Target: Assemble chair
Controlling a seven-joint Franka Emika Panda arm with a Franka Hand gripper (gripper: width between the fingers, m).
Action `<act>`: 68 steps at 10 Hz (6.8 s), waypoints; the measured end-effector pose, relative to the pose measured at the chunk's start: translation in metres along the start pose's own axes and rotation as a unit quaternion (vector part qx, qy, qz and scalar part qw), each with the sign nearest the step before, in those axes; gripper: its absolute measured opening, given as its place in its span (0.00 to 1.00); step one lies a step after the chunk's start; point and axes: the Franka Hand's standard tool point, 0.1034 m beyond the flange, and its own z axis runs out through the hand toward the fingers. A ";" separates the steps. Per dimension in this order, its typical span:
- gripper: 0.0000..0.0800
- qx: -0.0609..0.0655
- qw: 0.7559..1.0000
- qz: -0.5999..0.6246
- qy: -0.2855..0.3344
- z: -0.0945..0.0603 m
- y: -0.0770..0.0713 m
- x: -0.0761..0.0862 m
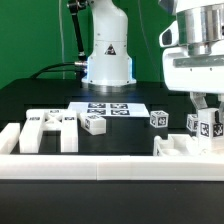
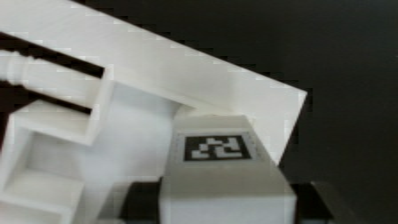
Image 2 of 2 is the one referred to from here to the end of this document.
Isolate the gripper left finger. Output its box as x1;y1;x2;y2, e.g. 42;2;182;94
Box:
120;182;161;224

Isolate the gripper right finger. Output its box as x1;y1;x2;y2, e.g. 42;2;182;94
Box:
292;182;351;224

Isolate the white chair leg tagged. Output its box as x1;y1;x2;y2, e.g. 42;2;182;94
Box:
161;116;297;224

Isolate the white chair seat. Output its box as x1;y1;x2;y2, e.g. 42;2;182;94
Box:
0;32;191;224

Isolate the white U-shaped obstacle frame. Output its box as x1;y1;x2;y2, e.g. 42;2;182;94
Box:
0;0;308;159

